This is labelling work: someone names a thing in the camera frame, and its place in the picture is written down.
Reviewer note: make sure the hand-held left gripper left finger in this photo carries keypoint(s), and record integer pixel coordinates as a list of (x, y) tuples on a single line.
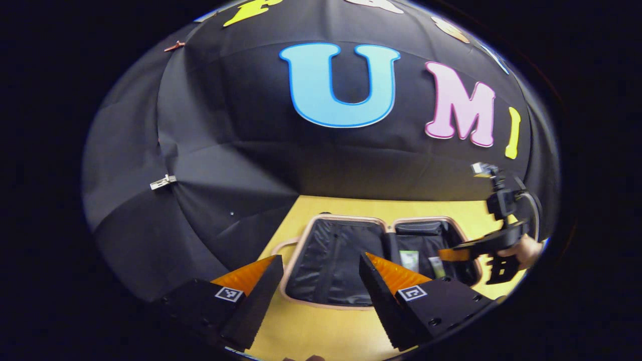
[(256, 301)]

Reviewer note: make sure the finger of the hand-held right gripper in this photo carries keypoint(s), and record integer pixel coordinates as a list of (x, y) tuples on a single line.
[(471, 248)]

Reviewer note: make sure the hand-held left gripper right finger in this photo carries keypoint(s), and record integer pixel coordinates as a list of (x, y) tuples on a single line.
[(383, 301)]

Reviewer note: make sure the pink hard-shell suitcase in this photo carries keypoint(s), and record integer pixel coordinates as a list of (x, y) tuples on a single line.
[(326, 260)]

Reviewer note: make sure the silver cloth clip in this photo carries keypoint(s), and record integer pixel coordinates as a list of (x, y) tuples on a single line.
[(163, 182)]

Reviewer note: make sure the black backdrop cloth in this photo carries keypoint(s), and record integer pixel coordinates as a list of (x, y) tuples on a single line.
[(241, 150)]

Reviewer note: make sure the copper cloth clip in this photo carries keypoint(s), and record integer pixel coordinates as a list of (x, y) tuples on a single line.
[(174, 46)]

